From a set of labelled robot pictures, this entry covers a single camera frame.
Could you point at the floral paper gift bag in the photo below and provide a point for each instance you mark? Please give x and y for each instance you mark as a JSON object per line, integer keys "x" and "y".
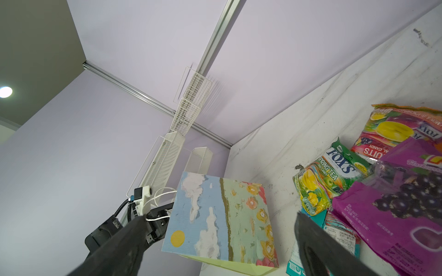
{"x": 222, "y": 222}

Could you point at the purple grape candy bag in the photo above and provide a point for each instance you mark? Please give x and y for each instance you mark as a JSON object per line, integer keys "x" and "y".
{"x": 397, "y": 210}

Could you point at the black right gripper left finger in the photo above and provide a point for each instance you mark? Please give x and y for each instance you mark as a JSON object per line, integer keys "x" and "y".
{"x": 121, "y": 255}

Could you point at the red Fox's fruits candy bag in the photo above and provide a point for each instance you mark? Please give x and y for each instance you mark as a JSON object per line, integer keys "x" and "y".
{"x": 390, "y": 124}

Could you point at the white wire wall basket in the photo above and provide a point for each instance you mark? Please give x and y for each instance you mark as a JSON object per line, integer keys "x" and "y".
{"x": 191, "y": 97}

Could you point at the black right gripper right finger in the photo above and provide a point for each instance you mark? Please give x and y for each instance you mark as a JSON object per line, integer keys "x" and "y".
{"x": 320, "y": 254}

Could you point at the teal snack pack left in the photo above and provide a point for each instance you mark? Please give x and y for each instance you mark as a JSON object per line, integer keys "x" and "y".
{"x": 336, "y": 229}

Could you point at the white mesh two-tier shelf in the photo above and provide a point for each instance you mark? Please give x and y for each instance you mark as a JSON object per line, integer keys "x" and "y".
{"x": 167, "y": 157}

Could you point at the green Fox's spring tea bag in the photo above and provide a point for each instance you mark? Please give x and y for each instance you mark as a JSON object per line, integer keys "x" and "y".
{"x": 329, "y": 176}

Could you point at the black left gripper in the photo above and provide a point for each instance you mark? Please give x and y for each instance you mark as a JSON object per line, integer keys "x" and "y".
{"x": 157, "y": 223}

